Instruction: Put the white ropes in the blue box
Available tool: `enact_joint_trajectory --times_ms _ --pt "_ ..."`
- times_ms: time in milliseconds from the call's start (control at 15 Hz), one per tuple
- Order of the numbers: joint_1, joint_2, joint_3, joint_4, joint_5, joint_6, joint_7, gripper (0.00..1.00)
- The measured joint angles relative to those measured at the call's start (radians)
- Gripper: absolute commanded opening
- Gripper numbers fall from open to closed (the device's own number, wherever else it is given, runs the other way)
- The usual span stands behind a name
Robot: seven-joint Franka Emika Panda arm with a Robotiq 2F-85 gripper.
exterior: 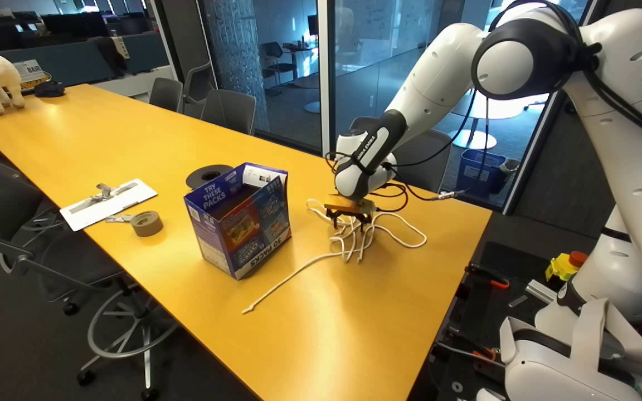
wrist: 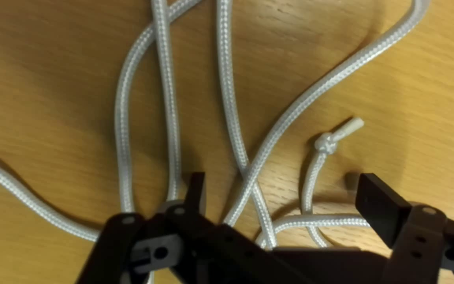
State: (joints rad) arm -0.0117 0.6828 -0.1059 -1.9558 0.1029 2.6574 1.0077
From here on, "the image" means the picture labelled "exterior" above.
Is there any small metal clip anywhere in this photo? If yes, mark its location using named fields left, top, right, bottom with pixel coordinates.
left=86, top=179, right=116, bottom=207

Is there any blue cardboard box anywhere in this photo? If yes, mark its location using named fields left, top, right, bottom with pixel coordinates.
left=182, top=159, right=295, bottom=280

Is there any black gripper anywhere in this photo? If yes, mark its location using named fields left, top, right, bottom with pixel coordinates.
left=326, top=205, right=375, bottom=252

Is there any red handled tool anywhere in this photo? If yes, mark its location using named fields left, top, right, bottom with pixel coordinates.
left=466, top=266, right=515, bottom=294

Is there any small black object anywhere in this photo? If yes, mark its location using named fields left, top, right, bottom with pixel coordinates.
left=30, top=78, right=67, bottom=98

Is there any long white rope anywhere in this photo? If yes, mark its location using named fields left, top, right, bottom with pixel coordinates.
left=241, top=209, right=431, bottom=315

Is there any white table sign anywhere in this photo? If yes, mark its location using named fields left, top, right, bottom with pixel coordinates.
left=10, top=58, right=54, bottom=89

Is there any black tape roll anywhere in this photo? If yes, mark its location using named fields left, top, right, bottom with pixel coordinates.
left=185, top=162, right=236, bottom=190

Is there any grey office chair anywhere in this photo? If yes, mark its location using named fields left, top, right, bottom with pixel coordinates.
left=200, top=87, right=259, bottom=135
left=181, top=62, right=219, bottom=106
left=0, top=152, right=182, bottom=398
left=146, top=75, right=187, bottom=113
left=350, top=116, right=454, bottom=193

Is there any yellow red emergency stop button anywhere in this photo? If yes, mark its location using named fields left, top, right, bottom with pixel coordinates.
left=544, top=248, right=588, bottom=285

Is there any white paper sheet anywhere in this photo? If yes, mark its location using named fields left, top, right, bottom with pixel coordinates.
left=58, top=176, right=161, bottom=233

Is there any grey tape roll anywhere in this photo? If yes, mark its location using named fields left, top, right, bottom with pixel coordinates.
left=126, top=207, right=164, bottom=238

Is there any short white rope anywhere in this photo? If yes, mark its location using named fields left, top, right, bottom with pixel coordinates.
left=306, top=196, right=375, bottom=266

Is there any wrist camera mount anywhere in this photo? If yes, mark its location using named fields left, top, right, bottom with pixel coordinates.
left=323, top=190, right=362, bottom=211

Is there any blue recycling bin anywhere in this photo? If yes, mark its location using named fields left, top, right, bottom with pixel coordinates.
left=456, top=148, right=521, bottom=199

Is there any dark teal desk partition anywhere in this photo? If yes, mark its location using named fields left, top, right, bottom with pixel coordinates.
left=0, top=29, right=170, bottom=84

